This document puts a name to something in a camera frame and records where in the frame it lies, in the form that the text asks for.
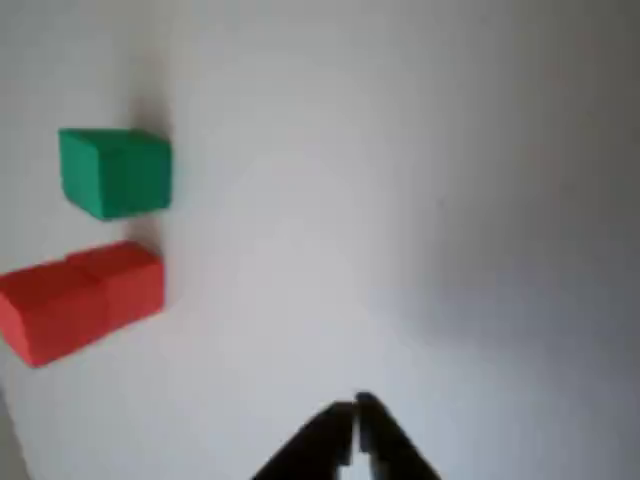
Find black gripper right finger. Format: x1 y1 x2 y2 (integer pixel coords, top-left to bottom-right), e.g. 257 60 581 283
353 391 445 480

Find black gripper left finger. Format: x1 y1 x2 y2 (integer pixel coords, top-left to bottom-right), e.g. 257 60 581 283
248 401 357 480

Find green cube block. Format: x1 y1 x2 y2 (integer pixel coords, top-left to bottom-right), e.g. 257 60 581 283
57 127 174 222

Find red cube block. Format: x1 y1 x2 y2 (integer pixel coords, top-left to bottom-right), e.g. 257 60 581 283
66 239 166 334
0 258 110 369

